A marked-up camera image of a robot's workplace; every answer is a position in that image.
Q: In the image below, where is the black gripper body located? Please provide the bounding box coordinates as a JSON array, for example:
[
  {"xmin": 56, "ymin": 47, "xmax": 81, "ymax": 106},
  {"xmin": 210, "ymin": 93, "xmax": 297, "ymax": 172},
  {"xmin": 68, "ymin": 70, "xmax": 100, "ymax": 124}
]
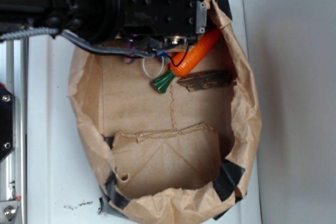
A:
[{"xmin": 120, "ymin": 0, "xmax": 207, "ymax": 45}]

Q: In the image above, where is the gray plush mouse toy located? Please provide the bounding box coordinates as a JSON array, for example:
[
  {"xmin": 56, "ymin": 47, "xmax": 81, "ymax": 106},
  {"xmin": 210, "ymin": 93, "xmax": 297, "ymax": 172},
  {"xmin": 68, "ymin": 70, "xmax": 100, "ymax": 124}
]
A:
[{"xmin": 138, "ymin": 53, "xmax": 166, "ymax": 79}]

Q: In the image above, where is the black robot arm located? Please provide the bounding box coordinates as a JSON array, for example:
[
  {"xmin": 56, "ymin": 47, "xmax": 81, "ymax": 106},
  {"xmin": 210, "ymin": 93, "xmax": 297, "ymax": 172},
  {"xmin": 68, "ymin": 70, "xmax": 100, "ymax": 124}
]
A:
[{"xmin": 1, "ymin": 0, "xmax": 207, "ymax": 44}]

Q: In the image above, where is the orange plastic toy carrot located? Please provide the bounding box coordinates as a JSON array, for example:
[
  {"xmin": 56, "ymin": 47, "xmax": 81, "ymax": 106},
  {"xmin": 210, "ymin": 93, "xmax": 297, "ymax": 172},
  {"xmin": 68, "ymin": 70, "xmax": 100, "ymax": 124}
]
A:
[{"xmin": 152, "ymin": 28, "xmax": 222, "ymax": 93}]

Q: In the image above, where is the brown bark wood piece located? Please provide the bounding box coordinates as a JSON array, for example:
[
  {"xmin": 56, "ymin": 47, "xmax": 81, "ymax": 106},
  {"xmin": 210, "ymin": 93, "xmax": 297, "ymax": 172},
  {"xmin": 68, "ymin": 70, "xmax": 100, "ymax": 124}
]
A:
[{"xmin": 177, "ymin": 70, "xmax": 233, "ymax": 92}]

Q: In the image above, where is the brown paper bag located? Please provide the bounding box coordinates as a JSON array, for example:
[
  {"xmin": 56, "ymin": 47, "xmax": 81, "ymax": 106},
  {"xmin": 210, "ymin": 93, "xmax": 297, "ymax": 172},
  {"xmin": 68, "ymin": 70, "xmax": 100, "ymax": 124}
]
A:
[{"xmin": 69, "ymin": 0, "xmax": 261, "ymax": 223}]

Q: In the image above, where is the black mounting plate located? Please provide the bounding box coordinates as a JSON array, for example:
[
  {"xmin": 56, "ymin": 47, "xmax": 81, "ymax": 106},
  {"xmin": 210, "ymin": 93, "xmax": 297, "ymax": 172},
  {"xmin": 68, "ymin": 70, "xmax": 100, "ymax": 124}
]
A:
[{"xmin": 0, "ymin": 82, "xmax": 15, "ymax": 163}]

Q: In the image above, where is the white plastic tray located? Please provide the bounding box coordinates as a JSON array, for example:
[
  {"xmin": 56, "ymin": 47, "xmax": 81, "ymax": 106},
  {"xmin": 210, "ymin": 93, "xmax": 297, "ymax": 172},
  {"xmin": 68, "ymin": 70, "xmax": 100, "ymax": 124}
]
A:
[{"xmin": 27, "ymin": 0, "xmax": 261, "ymax": 223}]

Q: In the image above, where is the gray braided cable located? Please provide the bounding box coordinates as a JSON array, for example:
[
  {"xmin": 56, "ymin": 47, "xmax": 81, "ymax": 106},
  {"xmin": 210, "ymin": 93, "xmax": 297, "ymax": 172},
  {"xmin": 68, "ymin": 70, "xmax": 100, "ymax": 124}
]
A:
[{"xmin": 0, "ymin": 26, "xmax": 158, "ymax": 59}]

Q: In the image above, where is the aluminium frame rail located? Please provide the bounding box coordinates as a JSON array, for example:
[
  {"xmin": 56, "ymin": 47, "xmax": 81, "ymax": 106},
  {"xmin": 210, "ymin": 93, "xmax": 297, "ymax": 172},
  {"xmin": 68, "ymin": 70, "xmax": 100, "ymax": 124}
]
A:
[{"xmin": 1, "ymin": 39, "xmax": 28, "ymax": 223}]

